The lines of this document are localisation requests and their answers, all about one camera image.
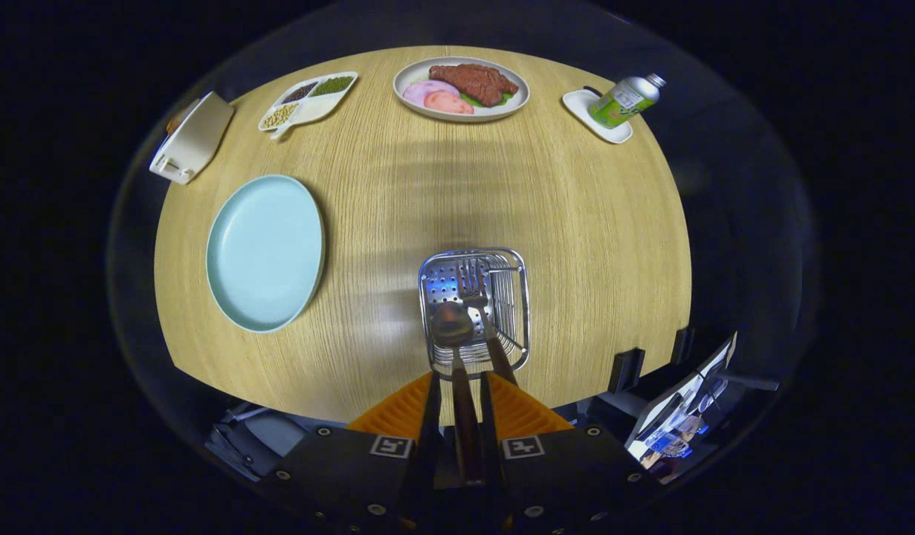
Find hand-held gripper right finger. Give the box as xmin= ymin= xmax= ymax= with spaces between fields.
xmin=479 ymin=372 xmax=655 ymax=535

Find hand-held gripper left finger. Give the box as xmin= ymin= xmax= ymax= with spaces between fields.
xmin=260 ymin=372 xmax=443 ymax=535

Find fork with wooden handle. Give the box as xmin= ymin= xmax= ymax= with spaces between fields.
xmin=457 ymin=260 xmax=517 ymax=387

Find spoon with wooden handle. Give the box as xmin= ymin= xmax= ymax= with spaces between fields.
xmin=430 ymin=301 xmax=488 ymax=487

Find open laptop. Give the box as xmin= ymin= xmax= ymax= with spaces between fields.
xmin=625 ymin=332 xmax=738 ymax=463

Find light blue plate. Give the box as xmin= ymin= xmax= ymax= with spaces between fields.
xmin=206 ymin=175 xmax=326 ymax=333

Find salmon pink meat slice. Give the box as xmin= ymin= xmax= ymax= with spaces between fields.
xmin=424 ymin=90 xmax=474 ymax=114

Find white coaster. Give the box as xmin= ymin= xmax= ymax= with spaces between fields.
xmin=562 ymin=87 xmax=634 ymax=144

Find pink ham slice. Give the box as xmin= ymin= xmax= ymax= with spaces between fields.
xmin=403 ymin=80 xmax=460 ymax=106

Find brown steak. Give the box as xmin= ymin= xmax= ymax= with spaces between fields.
xmin=429 ymin=64 xmax=519 ymax=107

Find white divided dish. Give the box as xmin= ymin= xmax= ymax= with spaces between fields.
xmin=258 ymin=71 xmax=359 ymax=140

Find green label bottle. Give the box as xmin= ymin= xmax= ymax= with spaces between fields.
xmin=589 ymin=73 xmax=667 ymax=129

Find pile of yellow soybeans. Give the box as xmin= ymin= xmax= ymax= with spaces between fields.
xmin=262 ymin=103 xmax=300 ymax=129

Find white oval plate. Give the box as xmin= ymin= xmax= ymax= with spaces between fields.
xmin=392 ymin=56 xmax=531 ymax=123

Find white toaster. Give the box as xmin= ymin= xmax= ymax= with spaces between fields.
xmin=149 ymin=91 xmax=236 ymax=185

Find black backdrop cloth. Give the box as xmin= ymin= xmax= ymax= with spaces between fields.
xmin=190 ymin=0 xmax=725 ymax=75

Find metal wire basket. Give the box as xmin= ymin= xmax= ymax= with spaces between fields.
xmin=418 ymin=247 xmax=531 ymax=381

